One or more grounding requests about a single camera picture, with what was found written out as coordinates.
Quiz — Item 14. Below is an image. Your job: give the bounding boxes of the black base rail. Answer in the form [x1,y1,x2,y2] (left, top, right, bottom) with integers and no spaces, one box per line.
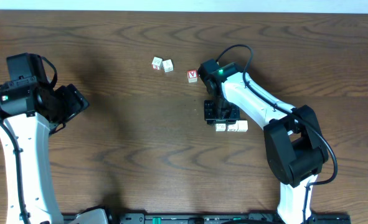
[109,212,351,224]

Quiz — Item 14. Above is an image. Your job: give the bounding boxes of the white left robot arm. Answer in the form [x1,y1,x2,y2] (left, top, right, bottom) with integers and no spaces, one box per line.
[0,83,89,223]

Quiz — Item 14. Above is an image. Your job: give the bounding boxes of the white block red number three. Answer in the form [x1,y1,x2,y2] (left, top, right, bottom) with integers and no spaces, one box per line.
[151,57,163,70]

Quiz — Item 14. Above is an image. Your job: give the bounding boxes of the white block table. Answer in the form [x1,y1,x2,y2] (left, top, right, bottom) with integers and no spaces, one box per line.
[215,123,227,132]

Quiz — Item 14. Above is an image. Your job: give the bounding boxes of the white block beside red three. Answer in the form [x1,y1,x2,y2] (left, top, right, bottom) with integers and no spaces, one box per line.
[163,59,174,73]

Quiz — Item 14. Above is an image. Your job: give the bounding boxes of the white block violin picture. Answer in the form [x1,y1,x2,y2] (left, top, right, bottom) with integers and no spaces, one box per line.
[227,122,238,132]

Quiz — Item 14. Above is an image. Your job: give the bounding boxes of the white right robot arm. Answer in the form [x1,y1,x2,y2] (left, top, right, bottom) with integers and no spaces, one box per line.
[197,59,329,223]

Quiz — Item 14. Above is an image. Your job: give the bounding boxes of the red letter V block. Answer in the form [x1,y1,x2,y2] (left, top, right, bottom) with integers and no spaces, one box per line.
[187,70,198,83]

